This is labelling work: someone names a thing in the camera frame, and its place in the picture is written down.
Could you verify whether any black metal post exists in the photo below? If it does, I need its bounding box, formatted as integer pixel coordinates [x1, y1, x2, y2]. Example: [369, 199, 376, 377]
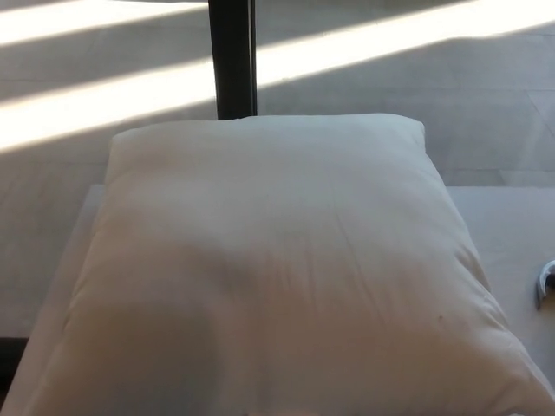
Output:
[207, 0, 251, 121]

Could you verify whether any white square pillow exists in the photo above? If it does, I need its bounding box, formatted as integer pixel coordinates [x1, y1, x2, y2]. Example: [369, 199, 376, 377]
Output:
[22, 113, 555, 416]

